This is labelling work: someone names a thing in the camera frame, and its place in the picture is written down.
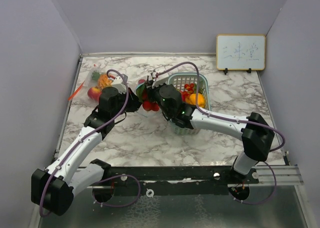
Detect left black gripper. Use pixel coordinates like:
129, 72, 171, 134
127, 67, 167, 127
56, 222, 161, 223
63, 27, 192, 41
111, 87, 145, 119

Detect red toy apple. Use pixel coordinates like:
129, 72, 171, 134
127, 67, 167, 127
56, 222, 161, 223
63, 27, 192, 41
87, 87, 102, 102

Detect red toy cherries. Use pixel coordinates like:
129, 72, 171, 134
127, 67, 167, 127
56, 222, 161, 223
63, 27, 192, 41
184, 83, 197, 94

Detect orange toy pineapple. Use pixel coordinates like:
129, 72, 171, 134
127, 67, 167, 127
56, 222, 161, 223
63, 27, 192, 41
92, 72, 113, 90

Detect red toy strawberries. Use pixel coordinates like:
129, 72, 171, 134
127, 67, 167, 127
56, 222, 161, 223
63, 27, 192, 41
135, 84, 160, 112

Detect clear zip top bag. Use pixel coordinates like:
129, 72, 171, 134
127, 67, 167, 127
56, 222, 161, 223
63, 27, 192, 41
68, 64, 115, 102

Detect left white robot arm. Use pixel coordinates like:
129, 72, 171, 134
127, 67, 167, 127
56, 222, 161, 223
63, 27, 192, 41
31, 87, 141, 218

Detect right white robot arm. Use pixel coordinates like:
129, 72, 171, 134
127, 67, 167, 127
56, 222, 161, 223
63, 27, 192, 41
146, 84, 275, 184

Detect light blue plastic basket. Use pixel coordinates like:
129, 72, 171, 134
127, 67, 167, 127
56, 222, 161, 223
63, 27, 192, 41
162, 72, 213, 136

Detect yellow toy pepper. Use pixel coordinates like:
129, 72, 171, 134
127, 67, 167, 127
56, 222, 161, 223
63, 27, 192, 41
185, 93, 206, 108

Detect small whiteboard with stand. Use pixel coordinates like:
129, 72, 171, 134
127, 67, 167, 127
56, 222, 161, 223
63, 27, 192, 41
216, 34, 266, 74

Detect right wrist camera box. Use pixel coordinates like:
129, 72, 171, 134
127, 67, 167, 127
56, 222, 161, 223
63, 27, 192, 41
150, 68, 169, 88

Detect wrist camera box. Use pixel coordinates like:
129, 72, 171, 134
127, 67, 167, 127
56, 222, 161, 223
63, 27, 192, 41
150, 68, 169, 88
111, 74, 128, 94

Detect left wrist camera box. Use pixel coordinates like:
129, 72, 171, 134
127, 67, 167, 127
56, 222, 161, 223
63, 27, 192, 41
111, 74, 128, 94

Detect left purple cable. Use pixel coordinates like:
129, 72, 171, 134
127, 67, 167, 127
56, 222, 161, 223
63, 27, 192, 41
39, 69, 141, 218

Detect purple cable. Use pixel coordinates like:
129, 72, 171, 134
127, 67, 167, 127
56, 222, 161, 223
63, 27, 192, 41
156, 61, 286, 205
39, 69, 141, 218

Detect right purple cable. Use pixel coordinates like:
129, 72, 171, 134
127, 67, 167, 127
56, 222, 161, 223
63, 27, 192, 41
156, 61, 286, 205

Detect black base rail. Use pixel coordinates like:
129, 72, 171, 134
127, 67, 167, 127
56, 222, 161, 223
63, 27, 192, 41
93, 159, 259, 196

